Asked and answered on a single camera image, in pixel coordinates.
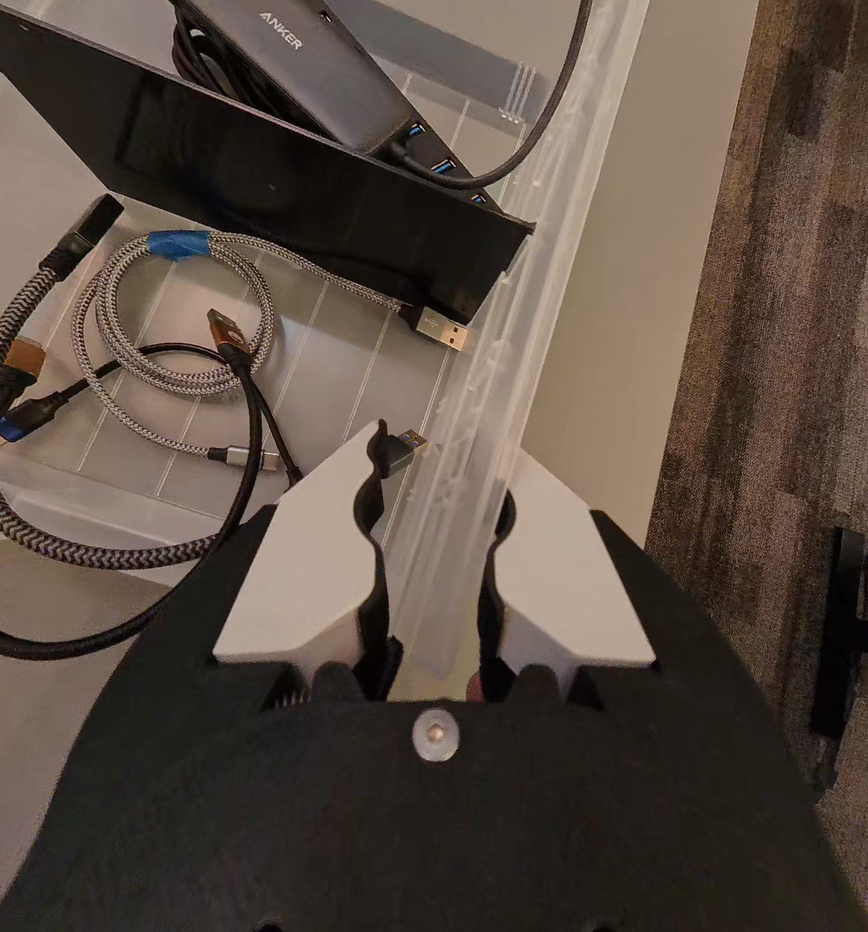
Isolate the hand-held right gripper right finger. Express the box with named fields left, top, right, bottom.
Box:
left=476, top=444, right=659, bottom=701

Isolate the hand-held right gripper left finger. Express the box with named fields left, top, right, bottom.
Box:
left=213, top=418, right=404, bottom=703

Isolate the thick chevron braided usb cable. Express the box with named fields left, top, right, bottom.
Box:
left=0, top=195, right=430, bottom=570

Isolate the clear plastic bin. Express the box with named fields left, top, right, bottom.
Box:
left=0, top=0, right=653, bottom=678

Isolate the grey slim usb hub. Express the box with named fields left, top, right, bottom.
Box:
left=175, top=0, right=495, bottom=211

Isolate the black divider panel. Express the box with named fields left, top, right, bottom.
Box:
left=0, top=0, right=537, bottom=326

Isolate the black cable copper plug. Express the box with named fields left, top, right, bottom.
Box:
left=0, top=309, right=264, bottom=660

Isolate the grey braided cable blue tape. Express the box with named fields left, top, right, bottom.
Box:
left=72, top=229, right=473, bottom=478

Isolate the black cable blue plug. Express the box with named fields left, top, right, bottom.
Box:
left=0, top=342, right=305, bottom=482

